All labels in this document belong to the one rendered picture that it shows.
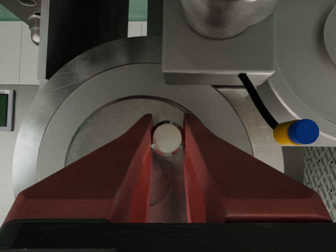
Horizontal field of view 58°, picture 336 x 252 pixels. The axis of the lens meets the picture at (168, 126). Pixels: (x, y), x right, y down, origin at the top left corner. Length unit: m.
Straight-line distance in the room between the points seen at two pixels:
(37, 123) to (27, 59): 3.13
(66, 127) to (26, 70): 3.12
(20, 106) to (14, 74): 2.77
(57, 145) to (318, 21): 0.16
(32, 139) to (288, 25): 0.16
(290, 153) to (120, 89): 0.39
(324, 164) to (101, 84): 0.28
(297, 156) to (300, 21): 0.35
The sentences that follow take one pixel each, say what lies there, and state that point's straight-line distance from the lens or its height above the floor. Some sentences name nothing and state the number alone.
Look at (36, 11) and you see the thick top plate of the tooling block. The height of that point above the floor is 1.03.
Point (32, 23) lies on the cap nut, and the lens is 0.57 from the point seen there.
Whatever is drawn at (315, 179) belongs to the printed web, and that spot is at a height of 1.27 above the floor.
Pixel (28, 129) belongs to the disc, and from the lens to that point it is 0.18.
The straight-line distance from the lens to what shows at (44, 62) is 0.19.
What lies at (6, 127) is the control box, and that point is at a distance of 0.57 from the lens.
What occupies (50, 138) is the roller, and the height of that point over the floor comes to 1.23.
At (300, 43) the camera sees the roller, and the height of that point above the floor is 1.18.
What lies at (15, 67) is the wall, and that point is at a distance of 3.34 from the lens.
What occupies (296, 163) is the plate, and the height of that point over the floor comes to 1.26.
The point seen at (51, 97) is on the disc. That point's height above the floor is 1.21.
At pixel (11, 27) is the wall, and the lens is 3.48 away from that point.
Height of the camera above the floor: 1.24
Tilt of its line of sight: 4 degrees down
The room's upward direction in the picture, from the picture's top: 179 degrees counter-clockwise
